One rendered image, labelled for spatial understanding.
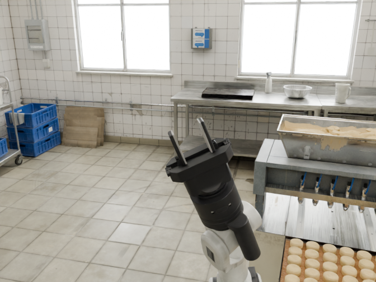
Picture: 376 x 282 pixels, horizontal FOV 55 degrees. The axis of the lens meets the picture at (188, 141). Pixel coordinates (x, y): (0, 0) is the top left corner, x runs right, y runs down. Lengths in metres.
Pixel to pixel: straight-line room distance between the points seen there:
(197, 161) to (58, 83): 5.19
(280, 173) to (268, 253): 0.38
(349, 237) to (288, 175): 0.38
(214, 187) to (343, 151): 1.02
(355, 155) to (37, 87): 5.04
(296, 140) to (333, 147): 0.15
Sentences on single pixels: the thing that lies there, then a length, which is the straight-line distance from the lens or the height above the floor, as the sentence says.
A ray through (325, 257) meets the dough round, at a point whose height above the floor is 0.92.
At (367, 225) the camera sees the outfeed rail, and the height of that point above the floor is 0.90.
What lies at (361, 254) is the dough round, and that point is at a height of 0.92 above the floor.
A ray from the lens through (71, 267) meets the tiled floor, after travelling 2.98.
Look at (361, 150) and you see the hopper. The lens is 1.60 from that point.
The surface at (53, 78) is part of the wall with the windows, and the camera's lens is 5.79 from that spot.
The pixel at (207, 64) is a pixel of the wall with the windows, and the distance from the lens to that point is 4.87.
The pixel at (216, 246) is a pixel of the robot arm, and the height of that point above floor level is 1.35.
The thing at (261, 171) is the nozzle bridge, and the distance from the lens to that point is 1.59.
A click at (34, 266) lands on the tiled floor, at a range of 3.08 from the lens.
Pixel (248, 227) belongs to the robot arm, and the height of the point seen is 1.40.
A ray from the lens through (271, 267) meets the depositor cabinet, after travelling 1.83.
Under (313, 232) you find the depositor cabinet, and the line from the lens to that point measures 1.78.
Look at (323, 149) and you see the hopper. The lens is 1.60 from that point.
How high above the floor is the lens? 1.76
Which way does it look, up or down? 19 degrees down
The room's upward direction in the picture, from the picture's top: straight up
